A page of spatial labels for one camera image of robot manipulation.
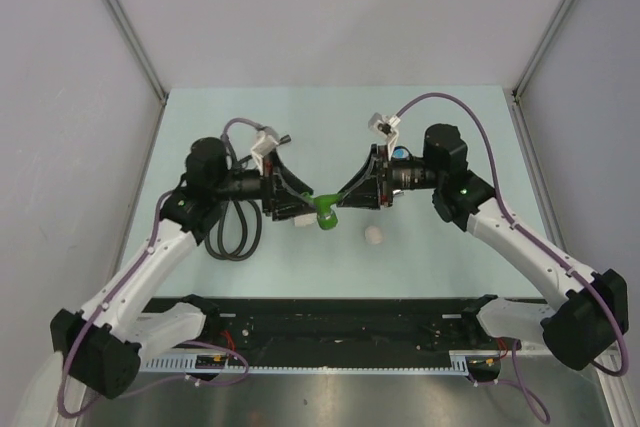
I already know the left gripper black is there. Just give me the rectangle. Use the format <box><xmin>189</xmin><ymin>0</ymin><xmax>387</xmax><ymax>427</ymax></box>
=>
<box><xmin>212</xmin><ymin>149</ymin><xmax>317</xmax><ymax>221</ymax></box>

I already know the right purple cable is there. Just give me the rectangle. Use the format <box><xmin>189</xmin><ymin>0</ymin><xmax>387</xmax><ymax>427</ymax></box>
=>
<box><xmin>394</xmin><ymin>91</ymin><xmax>630</xmax><ymax>423</ymax></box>

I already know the green plastic faucet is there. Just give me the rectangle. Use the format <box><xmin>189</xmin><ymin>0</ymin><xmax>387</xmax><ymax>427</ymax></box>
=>
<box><xmin>312</xmin><ymin>194</ymin><xmax>341</xmax><ymax>231</ymax></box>

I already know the purple cable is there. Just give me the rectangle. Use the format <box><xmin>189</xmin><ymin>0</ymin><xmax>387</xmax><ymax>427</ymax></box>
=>
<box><xmin>394</xmin><ymin>91</ymin><xmax>630</xmax><ymax>423</ymax></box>
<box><xmin>55</xmin><ymin>117</ymin><xmax>271</xmax><ymax>421</ymax></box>

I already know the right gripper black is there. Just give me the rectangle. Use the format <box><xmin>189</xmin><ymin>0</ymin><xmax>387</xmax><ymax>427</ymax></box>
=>
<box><xmin>337</xmin><ymin>145</ymin><xmax>442</xmax><ymax>211</ymax></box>

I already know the blue plastic faucet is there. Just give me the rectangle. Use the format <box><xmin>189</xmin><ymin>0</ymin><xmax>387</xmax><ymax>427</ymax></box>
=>
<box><xmin>393</xmin><ymin>147</ymin><xmax>410</xmax><ymax>159</ymax></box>

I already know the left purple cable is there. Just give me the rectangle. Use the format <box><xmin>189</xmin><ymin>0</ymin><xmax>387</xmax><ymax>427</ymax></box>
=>
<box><xmin>55</xmin><ymin>117</ymin><xmax>271</xmax><ymax>421</ymax></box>

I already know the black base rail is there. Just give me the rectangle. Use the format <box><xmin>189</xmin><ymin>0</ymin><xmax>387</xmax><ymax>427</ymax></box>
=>
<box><xmin>139</xmin><ymin>296</ymin><xmax>551</xmax><ymax>368</ymax></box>

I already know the black flexible hose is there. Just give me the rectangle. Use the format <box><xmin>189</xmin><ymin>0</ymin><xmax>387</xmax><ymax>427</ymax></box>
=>
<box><xmin>204</xmin><ymin>133</ymin><xmax>293</xmax><ymax>263</ymax></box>

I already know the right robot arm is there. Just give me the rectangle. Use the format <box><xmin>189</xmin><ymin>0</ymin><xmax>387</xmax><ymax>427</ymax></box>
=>
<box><xmin>338</xmin><ymin>117</ymin><xmax>628</xmax><ymax>371</ymax></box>

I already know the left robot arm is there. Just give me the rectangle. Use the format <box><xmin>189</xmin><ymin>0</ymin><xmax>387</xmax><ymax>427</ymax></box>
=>
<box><xmin>13</xmin><ymin>134</ymin><xmax>314</xmax><ymax>426</ymax></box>

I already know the white straight pipe fitting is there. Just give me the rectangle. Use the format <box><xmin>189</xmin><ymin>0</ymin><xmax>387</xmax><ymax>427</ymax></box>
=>
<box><xmin>364</xmin><ymin>226</ymin><xmax>384</xmax><ymax>245</ymax></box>

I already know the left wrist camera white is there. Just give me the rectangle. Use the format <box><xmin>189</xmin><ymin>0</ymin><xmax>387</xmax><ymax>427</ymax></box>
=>
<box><xmin>250</xmin><ymin>127</ymin><xmax>281</xmax><ymax>174</ymax></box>

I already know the perforated cable tray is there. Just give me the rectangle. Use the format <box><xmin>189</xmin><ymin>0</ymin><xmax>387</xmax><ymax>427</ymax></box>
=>
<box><xmin>144</xmin><ymin>349</ymin><xmax>501</xmax><ymax>378</ymax></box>

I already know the white elbow pipe fitting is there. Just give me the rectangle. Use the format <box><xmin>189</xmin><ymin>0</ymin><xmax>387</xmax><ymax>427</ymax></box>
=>
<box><xmin>293</xmin><ymin>213</ymin><xmax>316</xmax><ymax>227</ymax></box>

